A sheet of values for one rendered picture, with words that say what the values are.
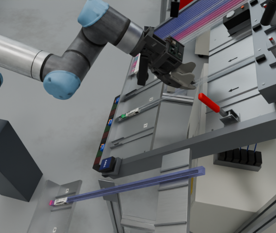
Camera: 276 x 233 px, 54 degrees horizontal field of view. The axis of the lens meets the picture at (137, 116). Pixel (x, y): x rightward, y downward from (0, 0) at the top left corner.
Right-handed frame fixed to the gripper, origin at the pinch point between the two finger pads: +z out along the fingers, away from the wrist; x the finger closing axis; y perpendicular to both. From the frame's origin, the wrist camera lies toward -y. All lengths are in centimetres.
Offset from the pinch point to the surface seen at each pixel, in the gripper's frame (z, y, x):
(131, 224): 23, -60, -24
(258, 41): 0.0, 22.5, -2.7
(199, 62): 63, -72, 122
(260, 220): 39.4, -9.6, -24.6
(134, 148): -3.5, -19.5, -15.4
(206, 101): -5.2, 12.9, -17.6
